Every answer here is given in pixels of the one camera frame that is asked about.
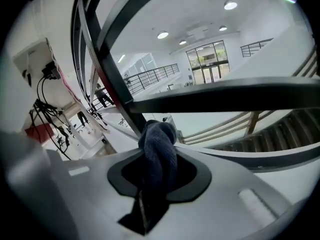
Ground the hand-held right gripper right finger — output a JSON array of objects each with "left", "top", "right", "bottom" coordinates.
[{"left": 146, "top": 143, "right": 293, "bottom": 240}]

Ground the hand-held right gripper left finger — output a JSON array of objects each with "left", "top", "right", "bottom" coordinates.
[{"left": 49, "top": 146, "right": 151, "bottom": 240}]

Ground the dark blue cloth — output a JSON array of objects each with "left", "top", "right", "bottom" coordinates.
[{"left": 118, "top": 119, "right": 179, "bottom": 236}]

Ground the dark wooden handrail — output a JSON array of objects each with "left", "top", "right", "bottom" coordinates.
[{"left": 70, "top": 0, "right": 320, "bottom": 174}]

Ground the black metal balcony railing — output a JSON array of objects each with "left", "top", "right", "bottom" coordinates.
[
  {"left": 240, "top": 37, "right": 275, "bottom": 58},
  {"left": 86, "top": 63, "right": 180, "bottom": 114}
]

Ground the red top table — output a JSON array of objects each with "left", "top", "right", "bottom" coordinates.
[{"left": 12, "top": 37, "right": 111, "bottom": 160}]

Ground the dark staircase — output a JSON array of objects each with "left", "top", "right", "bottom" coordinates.
[{"left": 212, "top": 108, "right": 320, "bottom": 153}]

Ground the glass entrance door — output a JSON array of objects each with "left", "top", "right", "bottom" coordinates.
[{"left": 201, "top": 65, "right": 222, "bottom": 84}]

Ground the white table control box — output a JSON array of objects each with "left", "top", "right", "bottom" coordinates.
[{"left": 12, "top": 37, "right": 62, "bottom": 87}]

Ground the large window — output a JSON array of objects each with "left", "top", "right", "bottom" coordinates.
[{"left": 185, "top": 40, "right": 230, "bottom": 71}]

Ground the black cable bundle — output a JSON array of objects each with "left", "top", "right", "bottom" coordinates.
[{"left": 29, "top": 75, "right": 73, "bottom": 161}]

